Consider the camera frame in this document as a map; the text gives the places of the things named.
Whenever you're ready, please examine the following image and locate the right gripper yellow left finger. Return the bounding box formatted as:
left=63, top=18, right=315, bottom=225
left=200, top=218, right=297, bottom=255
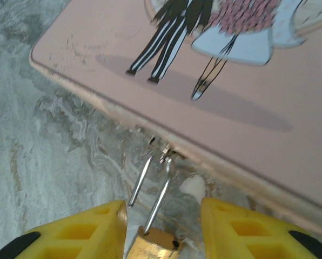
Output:
left=0, top=199, right=130, bottom=259

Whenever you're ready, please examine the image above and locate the pink tin box with couple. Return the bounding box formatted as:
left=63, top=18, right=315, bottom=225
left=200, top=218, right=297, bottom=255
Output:
left=28, top=0, right=322, bottom=245

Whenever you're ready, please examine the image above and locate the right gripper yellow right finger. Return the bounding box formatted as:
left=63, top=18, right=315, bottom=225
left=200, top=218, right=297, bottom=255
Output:
left=199, top=197, right=322, bottom=259

